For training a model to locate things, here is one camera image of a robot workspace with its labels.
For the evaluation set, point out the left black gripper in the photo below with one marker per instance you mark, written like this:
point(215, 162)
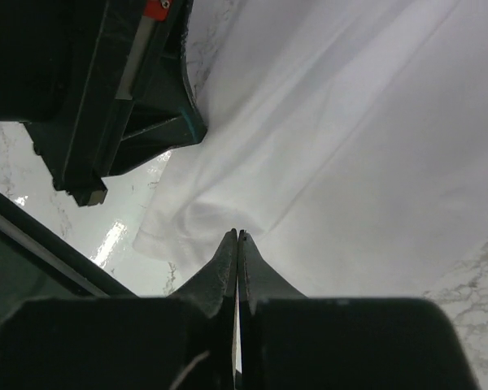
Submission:
point(100, 86)

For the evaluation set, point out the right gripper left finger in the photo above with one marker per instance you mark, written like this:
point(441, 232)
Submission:
point(183, 341)

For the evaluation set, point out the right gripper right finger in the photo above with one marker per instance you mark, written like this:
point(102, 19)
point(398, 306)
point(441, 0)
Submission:
point(290, 341)

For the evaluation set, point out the white t shirt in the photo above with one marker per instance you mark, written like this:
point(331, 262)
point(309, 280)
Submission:
point(349, 138)

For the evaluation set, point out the aluminium rail frame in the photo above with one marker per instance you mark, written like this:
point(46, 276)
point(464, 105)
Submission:
point(60, 261)

